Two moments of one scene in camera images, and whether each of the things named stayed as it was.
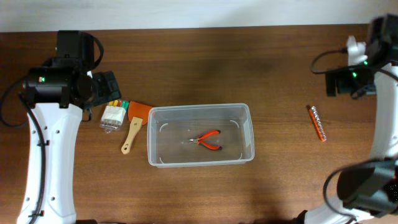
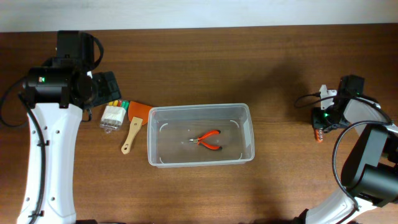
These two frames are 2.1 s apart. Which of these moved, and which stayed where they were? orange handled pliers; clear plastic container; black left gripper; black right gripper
Moved: black right gripper
Stayed: orange handled pliers; black left gripper; clear plastic container
